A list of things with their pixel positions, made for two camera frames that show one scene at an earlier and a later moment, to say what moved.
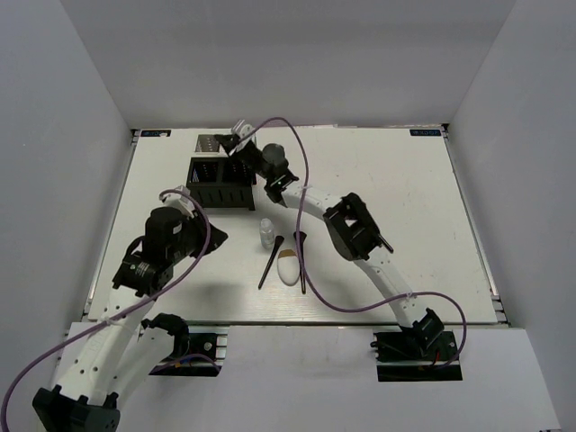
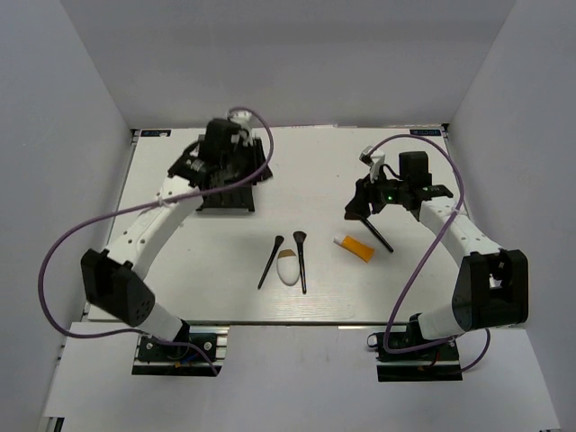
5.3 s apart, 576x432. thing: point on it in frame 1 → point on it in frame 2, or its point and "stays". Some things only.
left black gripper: x=198 y=222 → x=256 y=155
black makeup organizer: x=220 y=182 stays
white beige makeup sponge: x=288 y=266 stays
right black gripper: x=228 y=140 → x=365 y=193
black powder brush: x=302 y=236 stays
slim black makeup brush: x=277 y=243 stays
